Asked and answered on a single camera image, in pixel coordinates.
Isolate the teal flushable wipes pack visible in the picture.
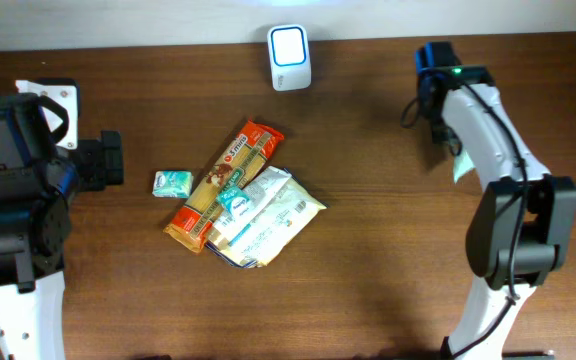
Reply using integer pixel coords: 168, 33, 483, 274
453, 150, 475, 184

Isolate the orange spaghetti packet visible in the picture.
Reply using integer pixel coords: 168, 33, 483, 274
163, 119, 284, 253

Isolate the small teal tissue pack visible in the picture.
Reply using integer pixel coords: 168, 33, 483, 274
216, 186, 252, 219

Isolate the white label packet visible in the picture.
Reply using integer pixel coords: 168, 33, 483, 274
206, 166, 292, 249

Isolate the cream noodle packet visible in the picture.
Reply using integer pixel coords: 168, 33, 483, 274
206, 178, 327, 268

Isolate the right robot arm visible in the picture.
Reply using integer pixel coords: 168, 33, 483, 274
415, 42, 576, 359

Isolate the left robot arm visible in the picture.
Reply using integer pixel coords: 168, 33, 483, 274
0, 78, 124, 359

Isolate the white barcode scanner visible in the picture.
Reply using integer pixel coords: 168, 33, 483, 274
267, 24, 312, 92

